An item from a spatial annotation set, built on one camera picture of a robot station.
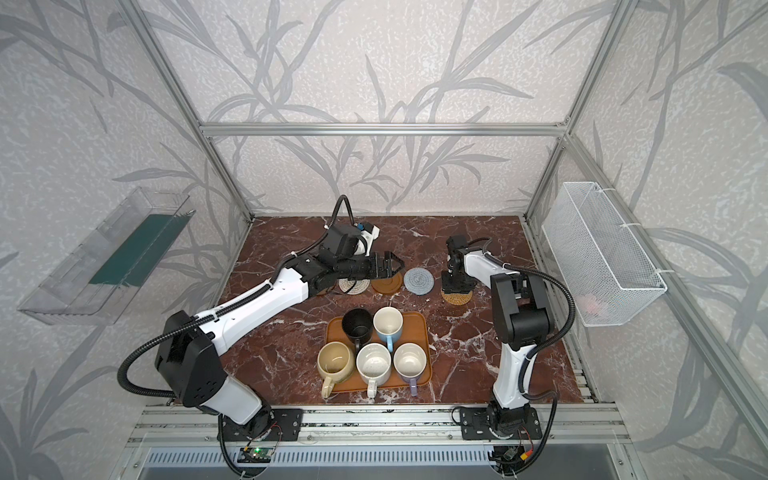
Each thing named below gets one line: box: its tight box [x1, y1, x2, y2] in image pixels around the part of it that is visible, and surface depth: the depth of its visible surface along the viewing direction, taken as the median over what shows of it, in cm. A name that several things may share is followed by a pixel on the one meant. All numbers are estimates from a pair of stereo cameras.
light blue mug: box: [373, 306, 404, 352], surface depth 84 cm
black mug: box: [342, 308, 373, 351], surface depth 84 cm
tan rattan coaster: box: [441, 289, 473, 306], surface depth 98 cm
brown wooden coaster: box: [371, 272, 403, 294], surface depth 102 cm
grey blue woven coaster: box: [403, 267, 435, 296], surface depth 103 cm
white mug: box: [356, 342, 392, 399], surface depth 77 cm
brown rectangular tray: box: [326, 312, 432, 393], surface depth 82 cm
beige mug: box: [317, 341, 355, 399], surface depth 77 cm
